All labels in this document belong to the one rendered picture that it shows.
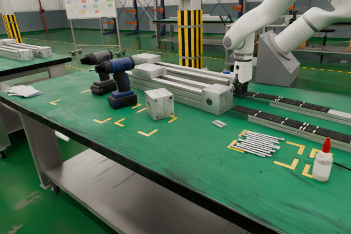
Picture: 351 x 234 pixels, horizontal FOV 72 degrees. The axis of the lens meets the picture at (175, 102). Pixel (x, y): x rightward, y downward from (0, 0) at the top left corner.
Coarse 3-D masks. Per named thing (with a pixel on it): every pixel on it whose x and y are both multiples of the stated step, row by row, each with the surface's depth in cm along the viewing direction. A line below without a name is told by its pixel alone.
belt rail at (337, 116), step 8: (272, 104) 105; (280, 104) 103; (288, 104) 100; (304, 112) 96; (312, 112) 95; (320, 112) 92; (328, 112) 90; (336, 112) 90; (344, 112) 90; (328, 120) 91; (336, 120) 89; (344, 120) 88
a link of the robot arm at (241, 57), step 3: (234, 54) 109; (237, 54) 107; (240, 54) 106; (243, 54) 105; (246, 54) 105; (249, 54) 105; (252, 54) 107; (234, 57) 110; (237, 57) 108; (240, 57) 106; (243, 57) 106; (246, 57) 106; (249, 57) 106; (252, 57) 107; (240, 60) 108; (243, 60) 107; (246, 60) 107
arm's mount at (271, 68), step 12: (264, 36) 132; (264, 48) 128; (264, 60) 130; (276, 60) 127; (288, 60) 134; (264, 72) 132; (276, 72) 129; (288, 72) 125; (276, 84) 131; (288, 84) 127
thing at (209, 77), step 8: (136, 64) 160; (160, 64) 154; (168, 64) 150; (168, 72) 142; (176, 72) 136; (184, 72) 132; (192, 72) 130; (200, 72) 133; (208, 72) 129; (216, 72) 128; (200, 80) 125; (208, 80) 123; (216, 80) 118; (224, 80) 115; (232, 80) 120
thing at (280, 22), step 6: (222, 18) 383; (282, 18) 349; (228, 24) 381; (270, 24) 359; (276, 24) 355; (282, 24) 356; (288, 24) 375; (228, 60) 404; (234, 60) 399; (252, 60) 412
